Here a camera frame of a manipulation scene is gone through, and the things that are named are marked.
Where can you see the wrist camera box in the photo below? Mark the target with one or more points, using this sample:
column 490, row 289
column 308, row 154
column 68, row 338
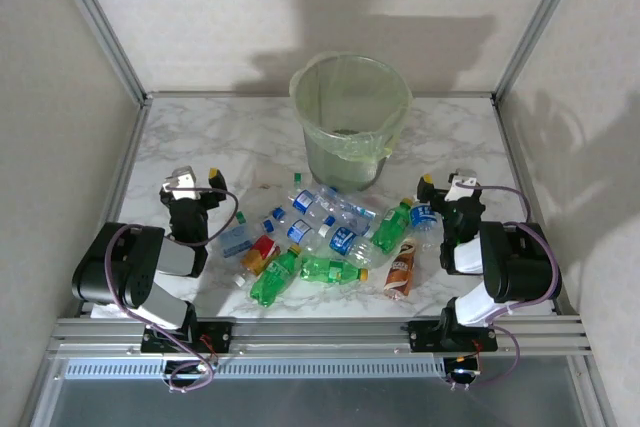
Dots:
column 182, row 178
column 462, row 182

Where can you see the green plastic bin liner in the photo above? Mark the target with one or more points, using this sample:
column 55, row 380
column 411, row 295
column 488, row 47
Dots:
column 320, row 97

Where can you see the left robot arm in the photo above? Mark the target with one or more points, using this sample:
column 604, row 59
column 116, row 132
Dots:
column 125, row 267

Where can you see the grey metal panel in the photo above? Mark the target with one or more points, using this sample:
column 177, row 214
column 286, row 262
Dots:
column 320, row 404

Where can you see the aluminium frame leg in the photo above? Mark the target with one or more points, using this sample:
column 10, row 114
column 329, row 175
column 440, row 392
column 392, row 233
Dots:
column 32, row 417
column 597, row 397

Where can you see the red and yellow bottle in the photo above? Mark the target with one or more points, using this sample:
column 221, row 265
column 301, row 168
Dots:
column 260, row 254

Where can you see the aluminium table edge rail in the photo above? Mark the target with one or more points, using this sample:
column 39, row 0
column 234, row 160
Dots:
column 225, row 94
column 129, row 157
column 516, row 157

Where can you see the green bottle yellow cap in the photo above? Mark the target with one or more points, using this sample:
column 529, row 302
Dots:
column 392, row 227
column 272, row 282
column 330, row 269

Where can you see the grey mesh waste bin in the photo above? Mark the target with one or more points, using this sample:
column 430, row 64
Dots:
column 340, row 174

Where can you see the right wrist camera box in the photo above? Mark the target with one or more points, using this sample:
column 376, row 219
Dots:
column 462, row 182

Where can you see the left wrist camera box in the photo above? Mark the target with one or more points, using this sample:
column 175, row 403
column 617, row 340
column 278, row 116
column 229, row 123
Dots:
column 182, row 178

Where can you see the clear bottle blue label white cap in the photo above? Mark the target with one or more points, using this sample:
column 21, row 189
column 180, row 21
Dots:
column 342, row 240

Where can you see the clear bottle dark blue label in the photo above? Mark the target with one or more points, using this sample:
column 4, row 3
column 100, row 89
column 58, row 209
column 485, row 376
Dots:
column 302, row 201
column 299, row 231
column 422, row 214

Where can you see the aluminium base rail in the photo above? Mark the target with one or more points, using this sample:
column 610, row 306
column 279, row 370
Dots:
column 320, row 334

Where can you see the aluminium frame post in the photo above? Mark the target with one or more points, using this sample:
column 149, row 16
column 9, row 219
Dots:
column 93, row 12
column 544, row 12

